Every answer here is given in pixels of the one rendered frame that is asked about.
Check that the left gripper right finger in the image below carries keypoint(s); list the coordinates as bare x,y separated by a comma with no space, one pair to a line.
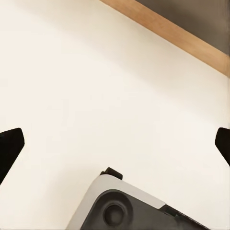
223,143

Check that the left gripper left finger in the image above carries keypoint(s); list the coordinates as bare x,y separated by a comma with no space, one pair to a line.
11,144

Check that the cabinet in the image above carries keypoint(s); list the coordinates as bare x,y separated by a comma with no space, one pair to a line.
209,20

